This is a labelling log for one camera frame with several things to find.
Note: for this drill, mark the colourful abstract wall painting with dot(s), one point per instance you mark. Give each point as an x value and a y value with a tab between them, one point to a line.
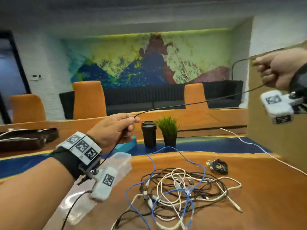
120	59

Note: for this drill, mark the clear plastic organizer box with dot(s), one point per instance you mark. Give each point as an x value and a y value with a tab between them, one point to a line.
79	206

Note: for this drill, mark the brown cardboard sheet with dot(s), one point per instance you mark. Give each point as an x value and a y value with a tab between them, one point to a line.
275	141

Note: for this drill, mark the dark brown leather case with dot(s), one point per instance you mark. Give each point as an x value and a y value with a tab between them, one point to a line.
24	142

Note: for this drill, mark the black left wristband with markers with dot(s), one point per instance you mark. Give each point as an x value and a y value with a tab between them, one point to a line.
69	162

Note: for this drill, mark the black cylinder pot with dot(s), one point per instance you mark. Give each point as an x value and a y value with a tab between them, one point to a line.
148	135

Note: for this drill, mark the white wall switch panel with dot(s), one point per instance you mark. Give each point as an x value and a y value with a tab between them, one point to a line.
36	77

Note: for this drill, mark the person's left forearm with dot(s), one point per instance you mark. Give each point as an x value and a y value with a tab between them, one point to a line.
31	194

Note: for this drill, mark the person's right hand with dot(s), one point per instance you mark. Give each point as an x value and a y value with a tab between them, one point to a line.
283	67

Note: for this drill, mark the tall orange chair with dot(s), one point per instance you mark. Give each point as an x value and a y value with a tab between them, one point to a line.
89	100

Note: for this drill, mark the black sofa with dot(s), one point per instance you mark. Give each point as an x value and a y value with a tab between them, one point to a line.
144	98

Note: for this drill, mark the person's left hand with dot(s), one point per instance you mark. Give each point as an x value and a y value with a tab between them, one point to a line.
110	131

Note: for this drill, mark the black right wristband with marker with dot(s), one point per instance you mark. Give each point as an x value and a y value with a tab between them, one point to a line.
299	79

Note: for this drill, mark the black door frame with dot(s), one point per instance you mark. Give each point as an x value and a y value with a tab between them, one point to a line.
21	69

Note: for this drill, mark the green potted plant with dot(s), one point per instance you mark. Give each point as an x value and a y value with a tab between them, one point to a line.
169	128

